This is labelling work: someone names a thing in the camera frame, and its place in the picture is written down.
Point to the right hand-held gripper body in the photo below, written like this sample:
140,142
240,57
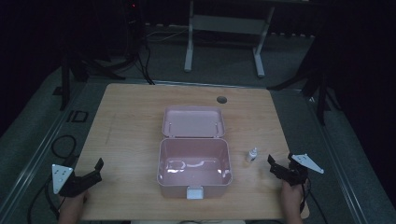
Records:
294,175

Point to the small white bottle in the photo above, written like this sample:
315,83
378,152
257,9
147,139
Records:
251,155

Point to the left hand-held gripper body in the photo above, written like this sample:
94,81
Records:
62,179

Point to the black square floor bracket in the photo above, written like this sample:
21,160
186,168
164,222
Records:
77,116

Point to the round grey table grommet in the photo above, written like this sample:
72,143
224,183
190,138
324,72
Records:
221,100

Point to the person's left hand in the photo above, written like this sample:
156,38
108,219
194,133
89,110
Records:
73,202

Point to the person's right hand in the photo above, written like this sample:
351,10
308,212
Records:
291,196

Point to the black tripod stand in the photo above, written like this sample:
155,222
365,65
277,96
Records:
320,90
67,81

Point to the white metal desk frame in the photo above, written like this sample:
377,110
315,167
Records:
229,24

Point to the pink plastic storage box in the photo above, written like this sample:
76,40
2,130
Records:
193,161

